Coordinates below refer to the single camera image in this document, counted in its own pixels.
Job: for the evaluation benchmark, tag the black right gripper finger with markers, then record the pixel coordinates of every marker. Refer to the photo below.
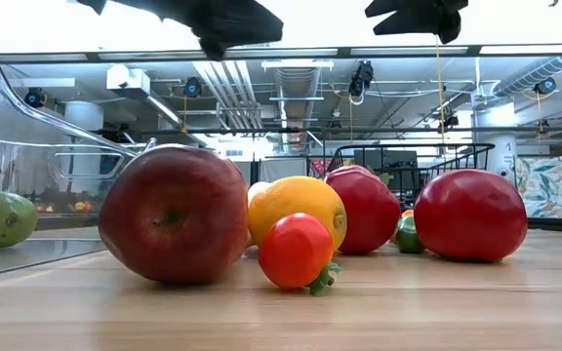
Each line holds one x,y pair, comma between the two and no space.
398,7
408,27

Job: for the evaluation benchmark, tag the orange carrot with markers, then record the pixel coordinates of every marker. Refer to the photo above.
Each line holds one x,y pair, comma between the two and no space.
407,213

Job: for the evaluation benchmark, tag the yellow lemon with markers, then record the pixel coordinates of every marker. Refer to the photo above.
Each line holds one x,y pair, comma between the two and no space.
295,205

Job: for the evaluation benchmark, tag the large red tomato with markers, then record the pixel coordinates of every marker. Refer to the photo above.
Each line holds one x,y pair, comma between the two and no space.
471,214

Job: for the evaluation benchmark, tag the dark red apple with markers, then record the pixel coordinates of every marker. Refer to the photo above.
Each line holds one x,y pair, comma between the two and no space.
173,214

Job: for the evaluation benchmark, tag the small green pepper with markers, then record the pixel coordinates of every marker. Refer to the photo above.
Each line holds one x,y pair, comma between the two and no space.
409,236

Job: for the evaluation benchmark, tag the red cherry tomato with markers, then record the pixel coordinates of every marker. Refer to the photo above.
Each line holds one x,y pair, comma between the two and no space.
293,251

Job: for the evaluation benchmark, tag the rig top crossbeam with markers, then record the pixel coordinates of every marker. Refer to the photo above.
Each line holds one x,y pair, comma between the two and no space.
261,52

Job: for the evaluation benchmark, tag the hanging black device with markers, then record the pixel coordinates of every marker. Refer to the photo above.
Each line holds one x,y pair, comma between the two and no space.
361,78

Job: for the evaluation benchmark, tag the white air unit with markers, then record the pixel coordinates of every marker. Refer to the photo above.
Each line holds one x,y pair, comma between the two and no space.
127,78

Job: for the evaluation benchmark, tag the black monitor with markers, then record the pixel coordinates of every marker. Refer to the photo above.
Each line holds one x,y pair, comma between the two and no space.
386,168

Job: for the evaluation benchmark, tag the white round column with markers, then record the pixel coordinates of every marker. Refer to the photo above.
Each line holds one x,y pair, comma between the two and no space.
83,117

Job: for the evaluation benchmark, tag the colourful leaf mural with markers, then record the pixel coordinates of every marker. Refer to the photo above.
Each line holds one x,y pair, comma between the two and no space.
554,187

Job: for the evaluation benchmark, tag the clear plastic bin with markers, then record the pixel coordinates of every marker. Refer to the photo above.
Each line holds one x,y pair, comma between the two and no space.
42,161

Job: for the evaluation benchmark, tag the black ceiling camera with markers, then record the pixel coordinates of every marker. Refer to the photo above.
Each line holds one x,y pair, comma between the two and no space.
34,97
545,85
193,88

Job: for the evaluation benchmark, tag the silver ventilation duct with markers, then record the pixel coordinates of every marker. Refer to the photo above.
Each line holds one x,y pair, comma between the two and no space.
295,97

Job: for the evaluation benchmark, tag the corrugated silver duct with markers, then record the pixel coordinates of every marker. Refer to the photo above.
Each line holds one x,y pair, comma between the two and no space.
534,73

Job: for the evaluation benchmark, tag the white column with camera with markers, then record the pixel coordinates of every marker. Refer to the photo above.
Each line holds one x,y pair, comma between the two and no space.
503,146

